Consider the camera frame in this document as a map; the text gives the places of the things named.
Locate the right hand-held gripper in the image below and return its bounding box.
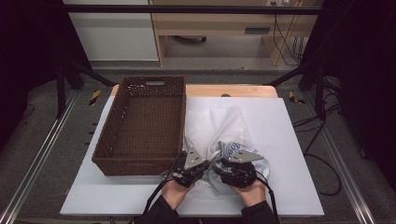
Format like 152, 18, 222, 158
219, 148, 264, 189

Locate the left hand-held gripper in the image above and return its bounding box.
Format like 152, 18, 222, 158
162, 146, 212, 189

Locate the light grey floral garment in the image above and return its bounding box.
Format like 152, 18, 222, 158
214, 141, 271, 188

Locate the clear plastic bag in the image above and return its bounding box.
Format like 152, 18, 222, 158
182, 105, 254, 200

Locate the brown woven basket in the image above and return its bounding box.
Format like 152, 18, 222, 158
92, 75, 187, 177

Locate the person's right hand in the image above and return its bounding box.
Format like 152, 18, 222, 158
241, 179, 267, 208

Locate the person's left hand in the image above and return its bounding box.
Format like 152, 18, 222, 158
161, 179, 191, 210

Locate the white table cover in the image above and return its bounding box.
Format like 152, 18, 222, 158
59, 95, 325, 217

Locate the yellow black tape marker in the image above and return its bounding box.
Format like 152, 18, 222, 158
288, 91, 306, 105
89, 90, 102, 107

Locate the black metal stand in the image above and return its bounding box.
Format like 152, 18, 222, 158
55, 59, 117, 119
266, 59, 329, 121

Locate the wooden desk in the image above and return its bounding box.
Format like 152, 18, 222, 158
148, 0, 319, 67

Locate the white cabinet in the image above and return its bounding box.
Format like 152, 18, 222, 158
68, 12, 160, 62

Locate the black curtain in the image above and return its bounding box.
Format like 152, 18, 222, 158
0, 0, 92, 152
301, 0, 396, 189

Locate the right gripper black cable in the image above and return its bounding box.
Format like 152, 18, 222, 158
254, 170, 280, 224

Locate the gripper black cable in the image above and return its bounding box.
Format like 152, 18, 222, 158
142, 177, 171, 217
254, 170, 280, 224

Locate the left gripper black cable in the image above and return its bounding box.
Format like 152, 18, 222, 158
142, 177, 171, 217

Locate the black floor cable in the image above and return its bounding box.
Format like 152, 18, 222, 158
292, 102, 344, 197

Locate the aluminium floor rail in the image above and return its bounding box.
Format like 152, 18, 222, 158
0, 89, 79, 224
302, 89, 378, 224

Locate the bundle of black cables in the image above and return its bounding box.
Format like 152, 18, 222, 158
273, 13, 305, 67

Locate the black horizontal frame bar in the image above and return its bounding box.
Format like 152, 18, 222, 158
64, 4, 322, 15

